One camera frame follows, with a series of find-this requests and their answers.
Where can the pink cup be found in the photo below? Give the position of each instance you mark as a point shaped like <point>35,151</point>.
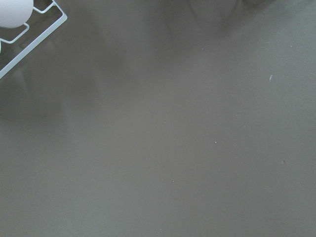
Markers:
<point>14,13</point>

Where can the white wire cup rack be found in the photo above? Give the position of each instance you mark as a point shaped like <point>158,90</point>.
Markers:
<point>17,43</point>

